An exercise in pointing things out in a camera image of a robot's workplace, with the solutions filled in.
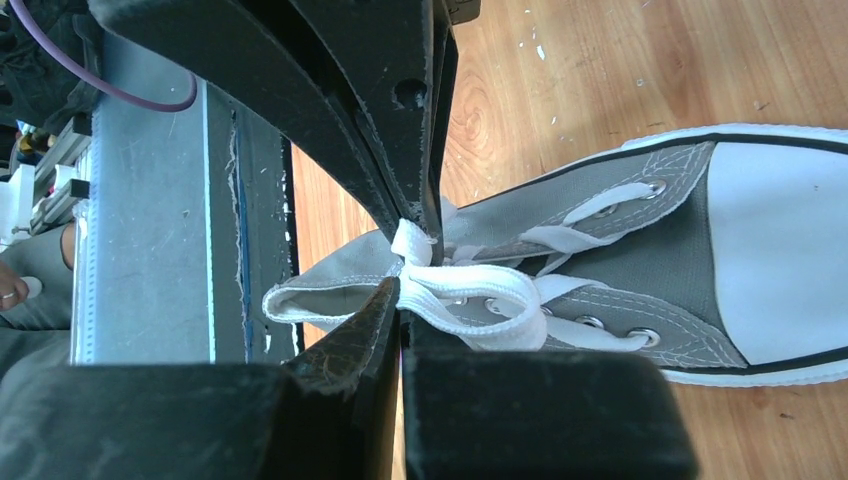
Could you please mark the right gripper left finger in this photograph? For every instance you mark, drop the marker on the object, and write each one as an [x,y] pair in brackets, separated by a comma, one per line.
[326,414]

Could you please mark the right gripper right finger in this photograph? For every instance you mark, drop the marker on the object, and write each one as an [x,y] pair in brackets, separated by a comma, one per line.
[536,415]

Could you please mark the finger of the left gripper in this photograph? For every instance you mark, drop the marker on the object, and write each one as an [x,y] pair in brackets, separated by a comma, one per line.
[228,45]
[394,66]

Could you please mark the white shoelace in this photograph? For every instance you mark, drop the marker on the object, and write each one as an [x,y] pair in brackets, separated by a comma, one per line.
[517,298]

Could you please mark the grey canvas sneaker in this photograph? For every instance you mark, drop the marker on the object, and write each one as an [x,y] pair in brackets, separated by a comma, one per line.
[739,265]

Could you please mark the bystander hand with ring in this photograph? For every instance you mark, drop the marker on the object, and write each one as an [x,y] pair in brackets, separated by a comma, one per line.
[16,289]

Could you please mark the bystander grey trouser leg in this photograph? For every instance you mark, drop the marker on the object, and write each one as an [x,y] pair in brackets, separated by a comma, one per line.
[35,335]

